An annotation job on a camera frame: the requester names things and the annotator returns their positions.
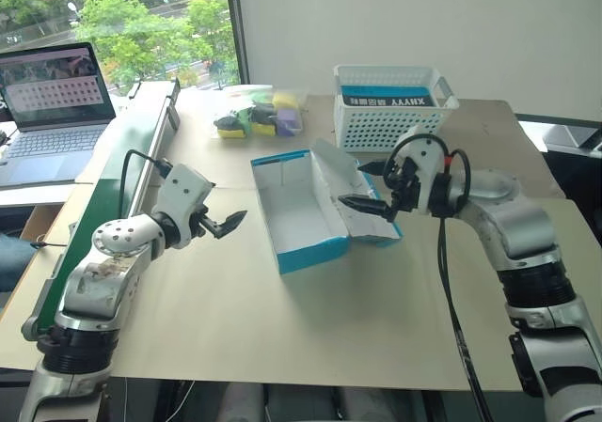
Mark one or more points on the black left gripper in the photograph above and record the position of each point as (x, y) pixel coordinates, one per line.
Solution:
(203, 222)

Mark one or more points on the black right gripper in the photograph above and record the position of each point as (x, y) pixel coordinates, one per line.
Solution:
(407, 184)

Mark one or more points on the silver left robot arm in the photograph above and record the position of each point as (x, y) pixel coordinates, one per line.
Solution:
(113, 239)

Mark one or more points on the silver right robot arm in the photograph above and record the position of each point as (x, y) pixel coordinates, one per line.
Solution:
(517, 224)

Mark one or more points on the blue cardboard box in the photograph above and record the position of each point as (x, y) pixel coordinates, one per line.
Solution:
(301, 215)

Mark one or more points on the green conveyor belt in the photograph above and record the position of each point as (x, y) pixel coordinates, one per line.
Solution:
(117, 159)

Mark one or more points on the white perforated plastic basket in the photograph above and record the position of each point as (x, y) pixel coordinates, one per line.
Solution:
(376, 126)

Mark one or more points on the red tape marker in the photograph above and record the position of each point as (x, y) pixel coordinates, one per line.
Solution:
(448, 161)

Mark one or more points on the purple sponge block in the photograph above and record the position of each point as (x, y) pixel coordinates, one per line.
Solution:
(288, 121)

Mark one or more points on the yellow and black sponge block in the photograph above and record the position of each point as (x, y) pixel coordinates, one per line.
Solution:
(262, 123)

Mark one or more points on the clear plastic bag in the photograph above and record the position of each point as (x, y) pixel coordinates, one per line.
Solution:
(263, 100)

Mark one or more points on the grey open laptop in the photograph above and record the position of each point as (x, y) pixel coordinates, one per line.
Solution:
(56, 145)

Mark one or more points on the dark chair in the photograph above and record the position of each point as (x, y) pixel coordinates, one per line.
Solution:
(571, 168)

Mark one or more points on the person's leg in jeans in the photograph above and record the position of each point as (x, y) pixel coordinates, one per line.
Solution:
(14, 262)

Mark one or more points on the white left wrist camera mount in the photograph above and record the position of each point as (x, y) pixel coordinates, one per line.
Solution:
(181, 187)

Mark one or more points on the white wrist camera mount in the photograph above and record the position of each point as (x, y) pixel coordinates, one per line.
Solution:
(425, 159)
(181, 187)

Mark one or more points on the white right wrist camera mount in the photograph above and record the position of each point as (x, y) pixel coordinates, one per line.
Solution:
(425, 159)

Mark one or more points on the black window frame post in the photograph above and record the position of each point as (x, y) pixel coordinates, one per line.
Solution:
(236, 27)

